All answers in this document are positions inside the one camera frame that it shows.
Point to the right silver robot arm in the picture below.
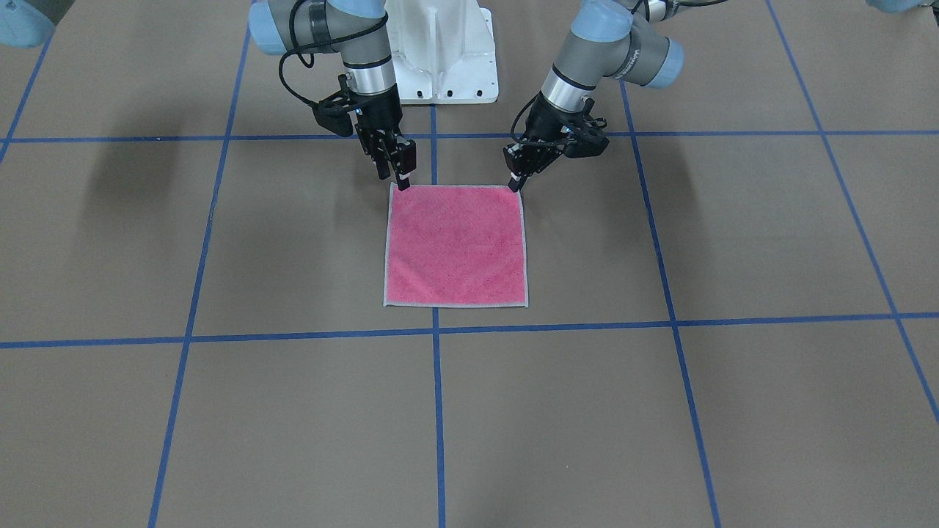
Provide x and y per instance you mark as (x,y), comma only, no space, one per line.
(356,30)

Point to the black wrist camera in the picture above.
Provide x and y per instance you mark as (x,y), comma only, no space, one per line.
(585,138)
(333,114)

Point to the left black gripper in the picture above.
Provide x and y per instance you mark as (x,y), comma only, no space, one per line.
(546,119)

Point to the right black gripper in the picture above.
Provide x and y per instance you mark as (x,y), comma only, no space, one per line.
(378,114)

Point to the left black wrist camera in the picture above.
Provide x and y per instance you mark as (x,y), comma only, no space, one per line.
(585,138)

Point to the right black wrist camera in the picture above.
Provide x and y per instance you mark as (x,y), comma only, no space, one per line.
(333,114)

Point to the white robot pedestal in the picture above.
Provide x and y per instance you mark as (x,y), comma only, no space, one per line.
(444,52)

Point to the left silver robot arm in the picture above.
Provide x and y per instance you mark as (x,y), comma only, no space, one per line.
(607,40)

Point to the pink and grey towel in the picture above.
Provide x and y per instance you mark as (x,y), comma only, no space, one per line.
(455,246)

